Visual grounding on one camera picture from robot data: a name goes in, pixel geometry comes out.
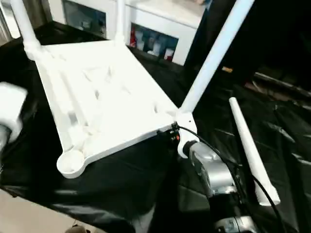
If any white plastic table leg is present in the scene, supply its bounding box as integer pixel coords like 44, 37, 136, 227
114, 0, 127, 45
9, 0, 41, 60
179, 0, 256, 116
228, 97, 281, 207

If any white plastic table top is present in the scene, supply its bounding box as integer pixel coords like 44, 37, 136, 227
24, 40, 195, 180

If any black mat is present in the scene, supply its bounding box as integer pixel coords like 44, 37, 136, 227
0, 20, 311, 233

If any dark metal pole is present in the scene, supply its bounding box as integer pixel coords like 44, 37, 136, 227
254, 72, 311, 98

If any white glass-door cabinet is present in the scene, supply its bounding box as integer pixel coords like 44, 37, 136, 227
47, 0, 205, 67

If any grey robot left foot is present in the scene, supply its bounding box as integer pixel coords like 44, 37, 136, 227
66, 225, 86, 233

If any black right camera cable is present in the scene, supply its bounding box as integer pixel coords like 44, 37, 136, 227
174, 125, 287, 233

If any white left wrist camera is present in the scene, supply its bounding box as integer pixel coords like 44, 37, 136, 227
0, 82, 29, 140

